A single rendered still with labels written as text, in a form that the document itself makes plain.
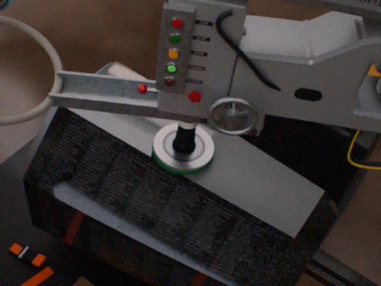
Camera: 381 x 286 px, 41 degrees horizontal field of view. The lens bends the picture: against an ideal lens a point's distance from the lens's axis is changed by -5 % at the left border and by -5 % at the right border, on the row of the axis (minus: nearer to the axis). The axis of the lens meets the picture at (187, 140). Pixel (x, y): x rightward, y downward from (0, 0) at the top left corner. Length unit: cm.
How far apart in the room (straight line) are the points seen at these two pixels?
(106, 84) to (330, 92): 73
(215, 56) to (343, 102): 40
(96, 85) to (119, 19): 211
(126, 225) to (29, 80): 170
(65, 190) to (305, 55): 104
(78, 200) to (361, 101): 106
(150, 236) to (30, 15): 243
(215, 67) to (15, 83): 211
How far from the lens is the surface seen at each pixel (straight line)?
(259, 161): 194
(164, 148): 185
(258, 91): 154
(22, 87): 337
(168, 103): 158
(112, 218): 195
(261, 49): 147
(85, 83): 180
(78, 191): 201
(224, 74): 148
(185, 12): 135
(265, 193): 185
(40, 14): 397
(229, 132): 157
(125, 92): 178
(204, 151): 186
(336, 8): 136
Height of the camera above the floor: 228
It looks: 48 degrees down
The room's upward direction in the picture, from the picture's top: 10 degrees clockwise
